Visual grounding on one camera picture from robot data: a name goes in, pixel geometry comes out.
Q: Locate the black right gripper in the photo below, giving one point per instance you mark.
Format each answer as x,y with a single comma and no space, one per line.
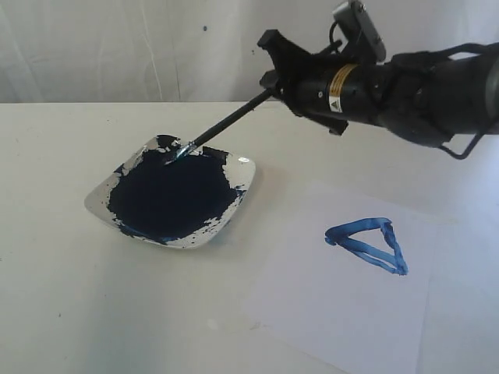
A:
330,91

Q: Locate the black paintbrush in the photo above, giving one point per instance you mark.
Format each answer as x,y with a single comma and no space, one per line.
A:
215,130

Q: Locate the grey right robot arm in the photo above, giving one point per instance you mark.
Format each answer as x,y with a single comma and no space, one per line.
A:
424,97

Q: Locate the white tray with blue paint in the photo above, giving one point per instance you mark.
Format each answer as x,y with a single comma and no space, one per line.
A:
182,205

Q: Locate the white paper sheet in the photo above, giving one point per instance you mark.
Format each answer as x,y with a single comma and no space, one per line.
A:
371,287

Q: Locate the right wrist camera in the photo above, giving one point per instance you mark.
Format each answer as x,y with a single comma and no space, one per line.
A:
360,29

